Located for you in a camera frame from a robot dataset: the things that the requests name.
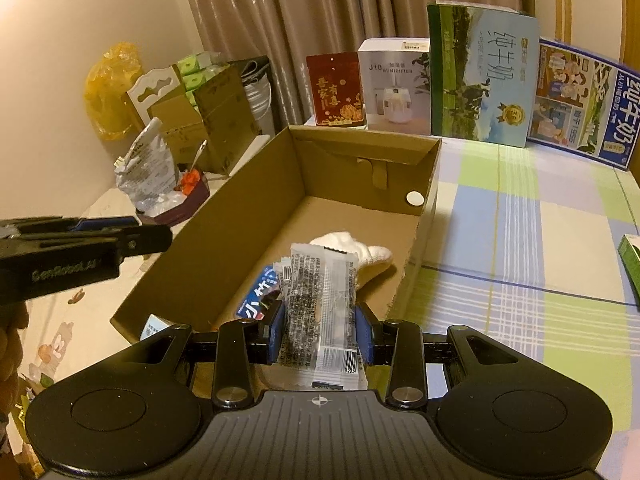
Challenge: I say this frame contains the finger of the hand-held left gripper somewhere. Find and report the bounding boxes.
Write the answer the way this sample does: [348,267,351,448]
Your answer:
[0,215,142,235]
[0,224,174,261]

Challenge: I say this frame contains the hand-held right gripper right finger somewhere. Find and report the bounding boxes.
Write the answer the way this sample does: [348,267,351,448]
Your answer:
[353,302,522,409]

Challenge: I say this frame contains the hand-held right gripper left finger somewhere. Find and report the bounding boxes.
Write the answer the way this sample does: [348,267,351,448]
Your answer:
[132,304,287,409]

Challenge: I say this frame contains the clear dark snack packet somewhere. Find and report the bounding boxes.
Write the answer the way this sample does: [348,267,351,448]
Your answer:
[277,242,369,392]

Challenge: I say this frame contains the white knit glove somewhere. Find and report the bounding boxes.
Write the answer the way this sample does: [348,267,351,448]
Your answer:
[309,230,395,292]

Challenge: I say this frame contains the blue snack packet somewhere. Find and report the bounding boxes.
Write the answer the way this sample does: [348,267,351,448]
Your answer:
[234,260,286,324]

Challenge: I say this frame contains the maroon box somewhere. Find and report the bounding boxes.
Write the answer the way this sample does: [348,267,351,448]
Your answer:
[142,169,211,229]

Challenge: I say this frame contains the silver foil bag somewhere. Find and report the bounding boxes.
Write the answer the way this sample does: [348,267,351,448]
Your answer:
[114,117,181,212]

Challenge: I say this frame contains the thin metal utensil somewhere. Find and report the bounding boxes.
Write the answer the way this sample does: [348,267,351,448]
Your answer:
[189,140,209,177]

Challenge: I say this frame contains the small brown cardboard box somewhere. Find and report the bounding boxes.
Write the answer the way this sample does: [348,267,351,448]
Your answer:
[149,99,209,172]

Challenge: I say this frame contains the yellow plastic bag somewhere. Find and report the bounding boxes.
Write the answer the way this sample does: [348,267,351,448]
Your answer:
[83,42,144,142]

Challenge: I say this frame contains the white cut-out cardboard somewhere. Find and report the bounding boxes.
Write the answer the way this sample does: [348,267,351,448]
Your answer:
[125,65,182,127]

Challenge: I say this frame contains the tall brown cardboard box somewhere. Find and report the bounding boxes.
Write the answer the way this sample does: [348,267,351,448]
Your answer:
[192,67,261,177]

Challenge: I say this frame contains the checked bedsheet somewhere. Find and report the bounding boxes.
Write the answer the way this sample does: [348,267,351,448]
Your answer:
[350,137,640,463]

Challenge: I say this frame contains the green tissue packs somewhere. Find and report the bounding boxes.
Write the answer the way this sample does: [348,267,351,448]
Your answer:
[174,51,227,107]

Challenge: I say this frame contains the black white striped bag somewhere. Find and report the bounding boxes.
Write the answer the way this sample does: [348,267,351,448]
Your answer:
[239,55,279,137]

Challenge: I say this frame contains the red gift box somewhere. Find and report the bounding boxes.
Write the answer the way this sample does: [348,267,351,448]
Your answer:
[305,51,368,129]

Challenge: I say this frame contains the white humidifier box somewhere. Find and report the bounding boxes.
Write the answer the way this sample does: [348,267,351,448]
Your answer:
[356,37,432,136]

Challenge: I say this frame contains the small green box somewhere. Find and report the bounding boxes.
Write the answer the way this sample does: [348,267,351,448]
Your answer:
[617,233,640,309]

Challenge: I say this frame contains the beige curtain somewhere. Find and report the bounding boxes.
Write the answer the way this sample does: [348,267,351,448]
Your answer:
[175,0,535,128]

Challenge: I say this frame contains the green milk carton box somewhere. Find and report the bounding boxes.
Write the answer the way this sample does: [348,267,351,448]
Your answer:
[426,0,541,149]

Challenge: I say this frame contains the blue milk carton box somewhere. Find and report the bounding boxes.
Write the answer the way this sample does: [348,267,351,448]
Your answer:
[524,36,640,172]

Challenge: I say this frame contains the yellow-brown wooden panel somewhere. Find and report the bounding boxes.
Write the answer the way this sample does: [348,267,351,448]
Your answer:
[619,0,640,63]

